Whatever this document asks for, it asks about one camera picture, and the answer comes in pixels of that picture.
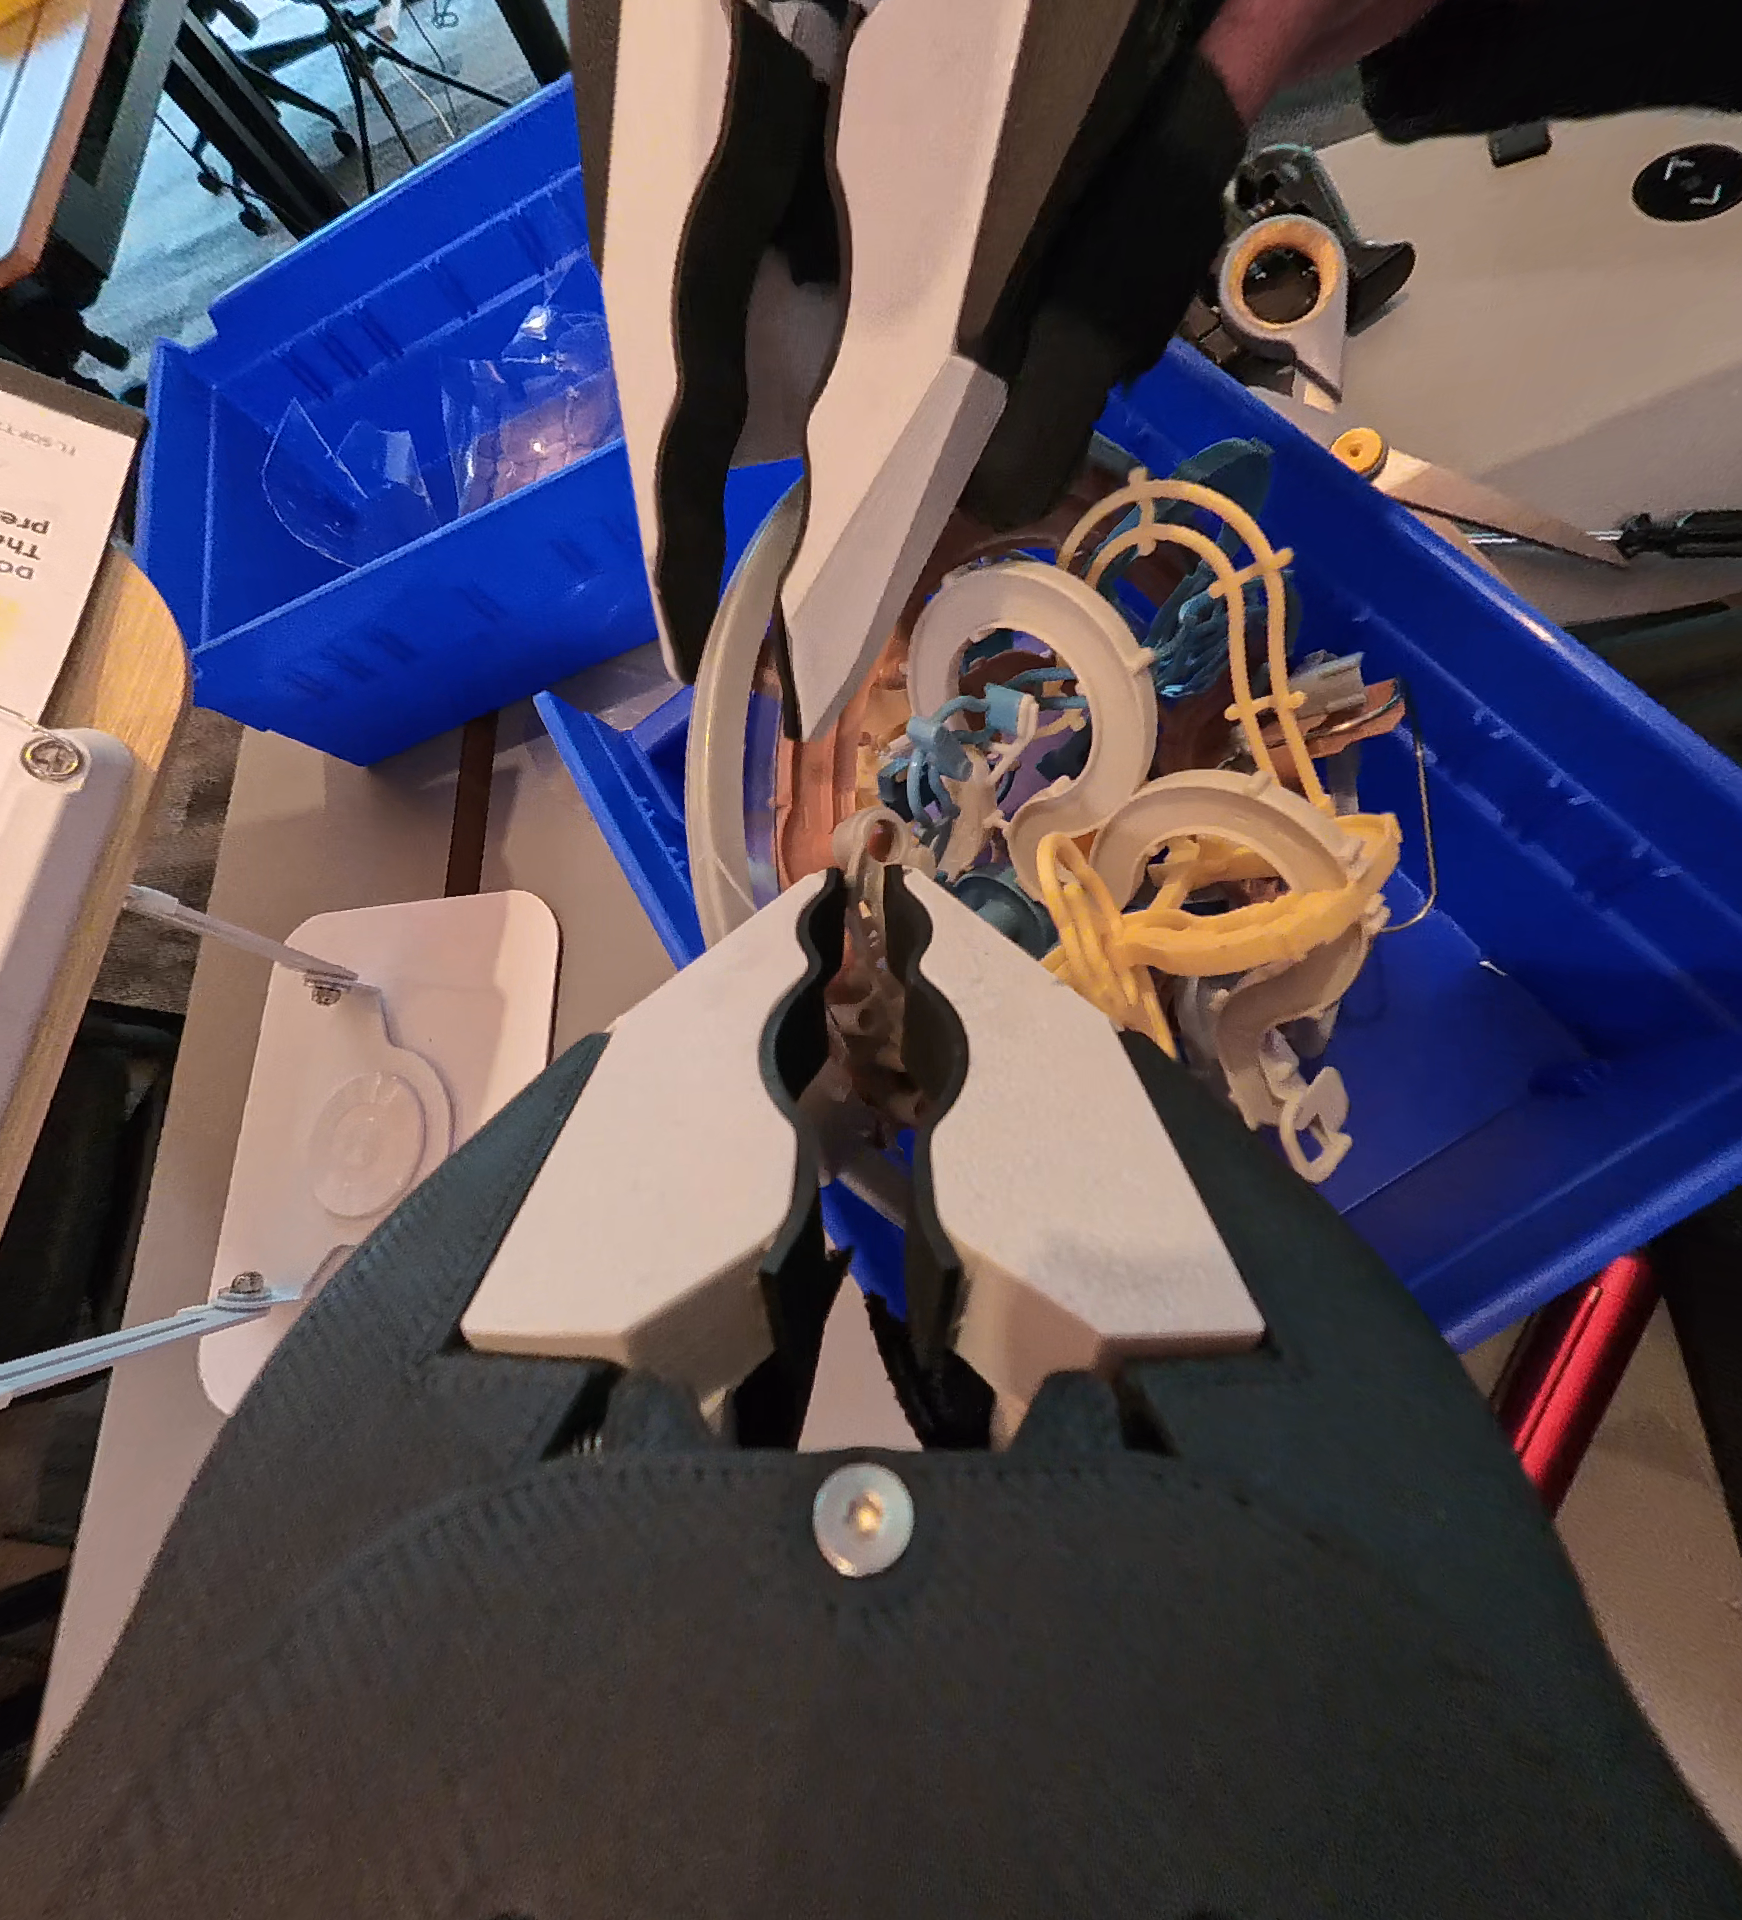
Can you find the instruction sheet board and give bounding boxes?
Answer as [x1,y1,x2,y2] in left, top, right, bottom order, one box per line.
[0,322,197,1486]

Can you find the white desk wooden edge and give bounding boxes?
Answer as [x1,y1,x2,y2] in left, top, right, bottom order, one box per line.
[0,0,130,324]

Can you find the black handled screwdriver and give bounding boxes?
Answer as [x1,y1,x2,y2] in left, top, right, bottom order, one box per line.
[1455,508,1742,561]

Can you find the blue plastic bin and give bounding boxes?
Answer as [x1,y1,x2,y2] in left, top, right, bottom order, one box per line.
[534,336,1742,1353]
[133,73,813,771]

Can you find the round desk grommet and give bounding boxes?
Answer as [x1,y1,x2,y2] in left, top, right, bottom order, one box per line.
[1634,144,1742,218]

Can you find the red electric screwdriver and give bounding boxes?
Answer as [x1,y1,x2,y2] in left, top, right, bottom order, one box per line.
[1492,1253,1660,1519]

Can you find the clear ball maze puzzle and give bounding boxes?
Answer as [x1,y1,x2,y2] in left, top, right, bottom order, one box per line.
[683,435,1443,1187]

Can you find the steel scissors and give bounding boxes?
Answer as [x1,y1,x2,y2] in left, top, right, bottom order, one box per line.
[1329,429,1632,570]

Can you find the person's right hand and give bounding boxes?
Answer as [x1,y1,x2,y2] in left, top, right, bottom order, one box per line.
[1203,0,1371,124]

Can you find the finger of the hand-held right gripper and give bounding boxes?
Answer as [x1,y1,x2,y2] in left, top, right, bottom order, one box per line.
[566,0,767,686]
[779,0,1034,747]

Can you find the white document stand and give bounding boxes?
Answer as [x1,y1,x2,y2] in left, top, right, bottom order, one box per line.
[0,726,564,1428]

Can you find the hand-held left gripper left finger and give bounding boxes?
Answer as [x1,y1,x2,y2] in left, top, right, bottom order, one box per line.
[459,867,853,1450]

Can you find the clear plastic dome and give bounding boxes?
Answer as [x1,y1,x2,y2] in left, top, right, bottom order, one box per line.
[264,255,618,570]

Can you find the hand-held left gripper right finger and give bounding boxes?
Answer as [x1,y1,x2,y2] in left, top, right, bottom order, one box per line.
[876,867,1270,1450]

